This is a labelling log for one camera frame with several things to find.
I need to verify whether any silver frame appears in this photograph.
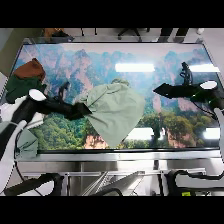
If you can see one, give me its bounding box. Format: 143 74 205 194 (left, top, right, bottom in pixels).
13 149 224 197

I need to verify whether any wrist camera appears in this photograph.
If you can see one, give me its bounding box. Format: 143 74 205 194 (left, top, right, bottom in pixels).
179 61 195 86
57 81 71 102

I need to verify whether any white garment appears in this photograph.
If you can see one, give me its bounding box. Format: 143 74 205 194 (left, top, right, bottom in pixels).
0 95 45 129

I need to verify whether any dark green garment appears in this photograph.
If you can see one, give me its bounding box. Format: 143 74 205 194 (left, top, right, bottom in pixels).
4 74 48 104

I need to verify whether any black cable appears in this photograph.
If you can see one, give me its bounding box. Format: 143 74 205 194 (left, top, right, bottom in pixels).
13 128 27 184
94 187 125 197

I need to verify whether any light green T-shirt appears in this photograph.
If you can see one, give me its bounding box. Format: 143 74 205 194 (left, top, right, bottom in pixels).
74 78 147 149

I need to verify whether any pale green garment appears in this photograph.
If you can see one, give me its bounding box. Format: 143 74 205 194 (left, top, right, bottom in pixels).
0 121 40 160

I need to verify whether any black office chair base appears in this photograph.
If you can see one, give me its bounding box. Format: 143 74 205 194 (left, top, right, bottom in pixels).
117 27 143 38

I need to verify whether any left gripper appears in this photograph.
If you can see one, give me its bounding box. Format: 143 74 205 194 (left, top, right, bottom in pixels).
65 101 93 121

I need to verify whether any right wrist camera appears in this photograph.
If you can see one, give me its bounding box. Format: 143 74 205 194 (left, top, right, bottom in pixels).
179 61 195 86

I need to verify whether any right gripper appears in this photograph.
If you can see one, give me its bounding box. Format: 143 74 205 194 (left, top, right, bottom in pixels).
153 82 188 100

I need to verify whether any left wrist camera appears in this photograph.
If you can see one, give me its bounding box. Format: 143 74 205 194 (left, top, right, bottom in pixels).
57 81 71 102

